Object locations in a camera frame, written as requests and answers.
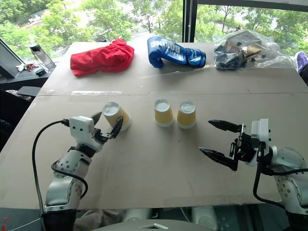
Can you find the clear tape strip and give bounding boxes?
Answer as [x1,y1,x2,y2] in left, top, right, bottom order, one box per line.
[71,90,123,95]

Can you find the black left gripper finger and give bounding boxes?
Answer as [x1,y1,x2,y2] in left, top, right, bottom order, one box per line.
[90,111,103,126]
[110,116,124,140]

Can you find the black window frame post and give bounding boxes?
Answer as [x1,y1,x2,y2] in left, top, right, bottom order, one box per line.
[182,0,198,43]

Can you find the blue boxing glove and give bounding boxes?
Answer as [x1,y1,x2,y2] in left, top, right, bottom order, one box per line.
[147,36,207,69]

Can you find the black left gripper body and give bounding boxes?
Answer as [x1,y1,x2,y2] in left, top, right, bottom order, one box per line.
[93,128,114,152]

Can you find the pile of black parts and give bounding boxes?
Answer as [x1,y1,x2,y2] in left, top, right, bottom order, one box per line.
[214,45,248,70]

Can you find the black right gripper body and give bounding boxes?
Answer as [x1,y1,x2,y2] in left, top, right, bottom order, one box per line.
[229,123,260,170]

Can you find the short black left arm cable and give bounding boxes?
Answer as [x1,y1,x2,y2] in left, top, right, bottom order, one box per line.
[51,160,89,200]

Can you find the purple shoe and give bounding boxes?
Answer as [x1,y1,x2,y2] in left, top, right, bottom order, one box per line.
[294,51,308,73]

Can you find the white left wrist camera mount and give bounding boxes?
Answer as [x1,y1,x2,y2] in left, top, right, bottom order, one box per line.
[68,115,103,152]

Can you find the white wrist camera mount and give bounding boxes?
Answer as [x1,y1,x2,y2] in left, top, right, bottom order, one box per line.
[68,115,103,152]
[247,118,274,168]

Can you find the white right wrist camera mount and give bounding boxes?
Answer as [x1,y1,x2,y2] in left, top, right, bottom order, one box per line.
[247,118,274,168]

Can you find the dark side desk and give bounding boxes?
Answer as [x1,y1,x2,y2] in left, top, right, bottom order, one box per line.
[0,63,57,85]

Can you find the clear water bottle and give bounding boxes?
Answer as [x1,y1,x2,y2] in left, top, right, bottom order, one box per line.
[28,43,56,71]

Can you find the clear plastic bag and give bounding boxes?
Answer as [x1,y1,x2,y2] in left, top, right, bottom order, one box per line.
[212,29,296,72]

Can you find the white rounded shape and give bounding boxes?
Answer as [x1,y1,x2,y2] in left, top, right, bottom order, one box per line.
[122,208,152,222]

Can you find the dark monitor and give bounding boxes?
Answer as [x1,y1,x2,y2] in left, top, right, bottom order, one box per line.
[0,37,26,79]

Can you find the large cardboard sheet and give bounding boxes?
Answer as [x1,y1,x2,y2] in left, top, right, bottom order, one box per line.
[0,92,308,210]

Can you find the yellow paper cup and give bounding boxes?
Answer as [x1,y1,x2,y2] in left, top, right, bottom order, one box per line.
[176,100,197,129]
[102,102,132,132]
[154,98,175,128]

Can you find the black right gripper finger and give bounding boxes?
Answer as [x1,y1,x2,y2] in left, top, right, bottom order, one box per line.
[207,119,243,133]
[199,147,238,172]

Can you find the red cloth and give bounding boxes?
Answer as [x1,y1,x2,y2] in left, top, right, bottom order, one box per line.
[70,38,135,77]

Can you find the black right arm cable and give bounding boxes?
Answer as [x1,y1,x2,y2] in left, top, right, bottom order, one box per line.
[252,154,308,210]

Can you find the keys with red tag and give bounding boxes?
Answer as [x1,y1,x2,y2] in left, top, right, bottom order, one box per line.
[16,63,39,73]

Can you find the long black left arm cable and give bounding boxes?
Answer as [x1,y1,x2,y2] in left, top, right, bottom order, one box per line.
[32,119,72,217]

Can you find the brown cardboard box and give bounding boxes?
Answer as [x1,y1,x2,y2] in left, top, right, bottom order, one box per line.
[225,32,263,57]

